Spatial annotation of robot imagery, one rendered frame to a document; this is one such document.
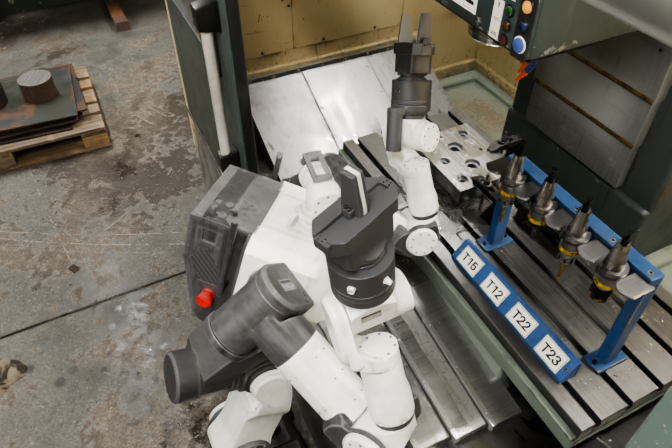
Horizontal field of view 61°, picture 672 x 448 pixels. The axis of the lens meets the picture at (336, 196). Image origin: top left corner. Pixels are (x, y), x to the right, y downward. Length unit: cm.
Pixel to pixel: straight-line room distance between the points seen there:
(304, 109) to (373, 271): 183
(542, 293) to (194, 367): 94
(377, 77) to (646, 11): 231
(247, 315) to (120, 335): 185
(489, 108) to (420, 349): 155
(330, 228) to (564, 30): 78
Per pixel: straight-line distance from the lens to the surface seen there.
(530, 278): 172
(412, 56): 125
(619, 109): 200
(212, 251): 111
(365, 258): 69
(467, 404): 166
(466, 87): 308
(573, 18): 129
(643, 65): 190
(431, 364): 169
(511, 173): 148
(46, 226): 339
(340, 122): 248
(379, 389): 89
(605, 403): 155
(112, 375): 266
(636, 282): 136
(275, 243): 105
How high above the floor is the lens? 216
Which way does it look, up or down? 42 degrees down
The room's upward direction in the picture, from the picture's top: straight up
